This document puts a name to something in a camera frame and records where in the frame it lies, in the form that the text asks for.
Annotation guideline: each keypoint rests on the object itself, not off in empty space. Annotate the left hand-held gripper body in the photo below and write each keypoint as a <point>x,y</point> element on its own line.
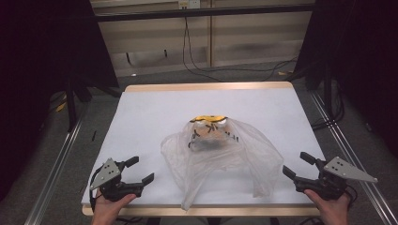
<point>111,182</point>

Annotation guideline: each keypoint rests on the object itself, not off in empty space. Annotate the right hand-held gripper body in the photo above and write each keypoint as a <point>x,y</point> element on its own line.
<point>331,184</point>

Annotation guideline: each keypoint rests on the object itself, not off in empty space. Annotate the orange drink bottle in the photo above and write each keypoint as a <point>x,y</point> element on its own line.
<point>219,132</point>
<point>200,134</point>

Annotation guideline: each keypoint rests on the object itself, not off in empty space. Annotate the clear plastic bag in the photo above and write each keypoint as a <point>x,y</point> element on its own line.
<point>219,168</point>

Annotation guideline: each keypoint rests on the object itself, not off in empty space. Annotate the person's right hand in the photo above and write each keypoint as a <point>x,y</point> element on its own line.
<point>333,212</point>

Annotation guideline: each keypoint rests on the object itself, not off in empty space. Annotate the person's left hand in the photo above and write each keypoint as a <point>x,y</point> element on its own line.
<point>108,212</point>

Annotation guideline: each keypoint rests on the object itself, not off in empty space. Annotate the white table mat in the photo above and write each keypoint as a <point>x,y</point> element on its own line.
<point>150,109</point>

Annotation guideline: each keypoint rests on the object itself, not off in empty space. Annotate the black metal stand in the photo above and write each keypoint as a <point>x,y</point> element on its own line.
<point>71,106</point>
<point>327,93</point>

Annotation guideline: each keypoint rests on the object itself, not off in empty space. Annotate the yellow floor tape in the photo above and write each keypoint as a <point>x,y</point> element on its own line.
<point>61,107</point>

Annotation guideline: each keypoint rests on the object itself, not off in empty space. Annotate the black curtain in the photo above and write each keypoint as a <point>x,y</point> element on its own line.
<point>366,62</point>
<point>37,62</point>

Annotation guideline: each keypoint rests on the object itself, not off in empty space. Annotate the black horizontal bar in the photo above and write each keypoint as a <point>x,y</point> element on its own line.
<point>203,12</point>

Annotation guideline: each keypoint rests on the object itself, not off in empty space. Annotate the metal floor rail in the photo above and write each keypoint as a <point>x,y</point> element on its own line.
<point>350,150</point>
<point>53,175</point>

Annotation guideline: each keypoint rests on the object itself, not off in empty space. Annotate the wall power socket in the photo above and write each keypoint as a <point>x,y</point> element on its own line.
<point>188,3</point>

